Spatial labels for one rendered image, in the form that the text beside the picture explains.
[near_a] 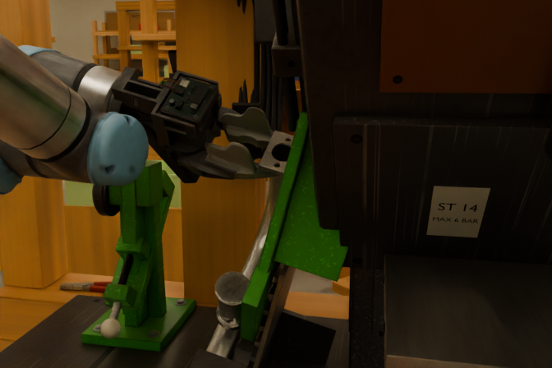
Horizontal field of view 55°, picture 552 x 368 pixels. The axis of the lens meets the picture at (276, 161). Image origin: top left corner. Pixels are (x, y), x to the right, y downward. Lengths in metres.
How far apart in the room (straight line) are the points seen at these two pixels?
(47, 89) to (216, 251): 0.55
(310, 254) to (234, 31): 0.47
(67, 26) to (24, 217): 10.79
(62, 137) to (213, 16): 0.47
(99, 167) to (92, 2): 11.14
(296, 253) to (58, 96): 0.27
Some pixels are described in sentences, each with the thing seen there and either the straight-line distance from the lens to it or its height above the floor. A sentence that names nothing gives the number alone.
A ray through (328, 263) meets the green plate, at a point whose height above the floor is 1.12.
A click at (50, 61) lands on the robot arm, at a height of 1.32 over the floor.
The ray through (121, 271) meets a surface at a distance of 0.87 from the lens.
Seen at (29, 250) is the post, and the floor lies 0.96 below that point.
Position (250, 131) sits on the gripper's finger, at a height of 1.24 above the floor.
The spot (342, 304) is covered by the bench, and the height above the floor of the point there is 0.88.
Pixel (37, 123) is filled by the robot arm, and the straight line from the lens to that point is 0.50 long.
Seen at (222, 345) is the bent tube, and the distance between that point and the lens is 0.65.
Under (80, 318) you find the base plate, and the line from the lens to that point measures 0.98.
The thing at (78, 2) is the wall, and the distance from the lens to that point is 11.78.
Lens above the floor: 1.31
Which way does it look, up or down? 10 degrees down
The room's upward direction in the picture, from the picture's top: straight up
